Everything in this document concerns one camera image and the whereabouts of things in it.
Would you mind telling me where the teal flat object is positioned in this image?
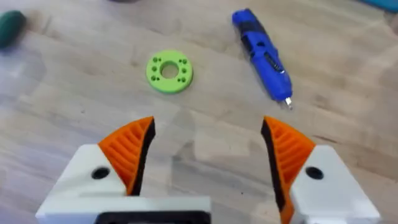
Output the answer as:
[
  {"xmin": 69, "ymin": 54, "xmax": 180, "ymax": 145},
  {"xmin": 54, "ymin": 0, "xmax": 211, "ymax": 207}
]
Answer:
[{"xmin": 357, "ymin": 0, "xmax": 398, "ymax": 13}]

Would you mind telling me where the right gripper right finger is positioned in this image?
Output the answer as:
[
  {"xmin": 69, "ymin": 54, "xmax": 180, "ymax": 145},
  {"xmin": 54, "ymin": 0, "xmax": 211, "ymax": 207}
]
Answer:
[{"xmin": 261, "ymin": 115, "xmax": 381, "ymax": 224}]

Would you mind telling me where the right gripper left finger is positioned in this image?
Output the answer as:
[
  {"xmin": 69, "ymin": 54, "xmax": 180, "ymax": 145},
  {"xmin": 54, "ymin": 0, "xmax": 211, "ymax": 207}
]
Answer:
[{"xmin": 46, "ymin": 116, "xmax": 156, "ymax": 198}]

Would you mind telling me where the dark green toy vegetable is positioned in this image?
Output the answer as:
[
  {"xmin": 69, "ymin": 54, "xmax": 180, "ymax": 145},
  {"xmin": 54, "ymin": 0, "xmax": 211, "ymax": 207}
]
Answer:
[{"xmin": 0, "ymin": 10, "xmax": 27, "ymax": 50}]

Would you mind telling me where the blue electric screwdriver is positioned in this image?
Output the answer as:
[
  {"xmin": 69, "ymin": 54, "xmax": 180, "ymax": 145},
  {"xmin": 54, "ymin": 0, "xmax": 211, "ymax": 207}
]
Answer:
[{"xmin": 231, "ymin": 8, "xmax": 294, "ymax": 110}]

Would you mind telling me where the green disc with holes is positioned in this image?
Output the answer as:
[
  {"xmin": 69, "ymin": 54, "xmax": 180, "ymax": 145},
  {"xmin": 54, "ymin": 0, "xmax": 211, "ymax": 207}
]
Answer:
[{"xmin": 146, "ymin": 49, "xmax": 194, "ymax": 95}]

